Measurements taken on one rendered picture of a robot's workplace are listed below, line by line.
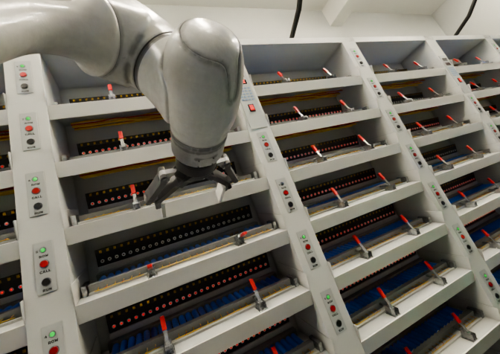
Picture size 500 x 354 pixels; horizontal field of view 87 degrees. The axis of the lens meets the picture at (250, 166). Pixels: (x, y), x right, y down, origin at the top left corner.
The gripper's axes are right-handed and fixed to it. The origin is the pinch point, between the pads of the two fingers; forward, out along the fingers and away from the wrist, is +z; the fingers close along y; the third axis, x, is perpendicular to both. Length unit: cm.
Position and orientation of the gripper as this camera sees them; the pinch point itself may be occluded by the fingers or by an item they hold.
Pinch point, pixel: (192, 201)
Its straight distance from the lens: 64.2
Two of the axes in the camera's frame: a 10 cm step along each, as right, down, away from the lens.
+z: -2.2, 5.7, 7.9
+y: 8.9, -2.1, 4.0
